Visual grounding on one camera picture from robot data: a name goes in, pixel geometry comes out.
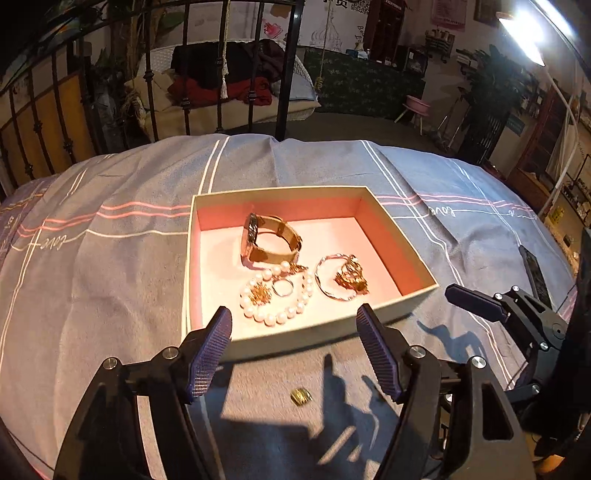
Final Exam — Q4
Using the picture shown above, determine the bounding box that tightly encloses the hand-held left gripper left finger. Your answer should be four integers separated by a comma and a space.
53, 306, 232, 480

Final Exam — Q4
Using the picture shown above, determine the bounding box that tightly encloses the gold wristwatch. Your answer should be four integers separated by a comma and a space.
240, 212, 304, 271

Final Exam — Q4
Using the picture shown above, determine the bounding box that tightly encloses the cardboard box pink inside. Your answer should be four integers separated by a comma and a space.
185, 185, 439, 363

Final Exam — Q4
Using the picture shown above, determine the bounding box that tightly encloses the blue pillow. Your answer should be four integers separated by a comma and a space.
272, 58, 320, 101

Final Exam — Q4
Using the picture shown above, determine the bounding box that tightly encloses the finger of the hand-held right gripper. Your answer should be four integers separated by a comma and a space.
503, 342, 555, 408
445, 284, 570, 350

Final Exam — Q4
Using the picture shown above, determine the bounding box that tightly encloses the gold bangle with charm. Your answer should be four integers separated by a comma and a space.
315, 253, 366, 304

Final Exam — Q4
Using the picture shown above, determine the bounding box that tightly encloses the pile of dark clothes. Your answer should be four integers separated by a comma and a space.
168, 39, 286, 108

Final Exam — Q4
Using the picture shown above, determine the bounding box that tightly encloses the pink stool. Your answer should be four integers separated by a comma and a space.
394, 95, 431, 136

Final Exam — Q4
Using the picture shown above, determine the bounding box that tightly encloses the green patterned counter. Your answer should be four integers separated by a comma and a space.
305, 46, 426, 117

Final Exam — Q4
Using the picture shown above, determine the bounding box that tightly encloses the black picture frame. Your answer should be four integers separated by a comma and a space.
406, 46, 428, 75

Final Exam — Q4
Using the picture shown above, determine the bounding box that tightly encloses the large leafy green plant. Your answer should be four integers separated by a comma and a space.
92, 0, 186, 75

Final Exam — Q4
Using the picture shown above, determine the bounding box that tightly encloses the ornate gold ornament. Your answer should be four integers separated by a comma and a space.
335, 256, 371, 296

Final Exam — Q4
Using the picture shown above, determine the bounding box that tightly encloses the dark phone booth cabinet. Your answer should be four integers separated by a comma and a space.
367, 0, 408, 64

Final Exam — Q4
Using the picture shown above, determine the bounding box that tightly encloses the white pearl bracelet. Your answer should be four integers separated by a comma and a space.
239, 261, 315, 327

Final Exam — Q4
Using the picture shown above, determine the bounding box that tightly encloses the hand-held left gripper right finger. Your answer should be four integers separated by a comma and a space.
356, 303, 536, 480

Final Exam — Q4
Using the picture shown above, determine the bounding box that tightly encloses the black metal bed frame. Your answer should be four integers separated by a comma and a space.
0, 0, 306, 200

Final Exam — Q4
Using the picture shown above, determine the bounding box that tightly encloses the striped grey-blue bedspread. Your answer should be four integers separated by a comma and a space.
0, 134, 583, 480

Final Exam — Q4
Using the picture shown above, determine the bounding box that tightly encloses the gold brooch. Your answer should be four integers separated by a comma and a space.
249, 282, 274, 306

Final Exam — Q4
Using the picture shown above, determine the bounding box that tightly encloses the dark wooden shelf unit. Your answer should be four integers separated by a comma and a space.
508, 88, 574, 214

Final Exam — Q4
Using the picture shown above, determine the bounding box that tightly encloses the white rope tassel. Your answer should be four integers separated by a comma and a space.
219, 0, 230, 100

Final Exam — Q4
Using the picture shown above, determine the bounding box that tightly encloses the cream cushion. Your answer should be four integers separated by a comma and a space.
126, 71, 177, 112

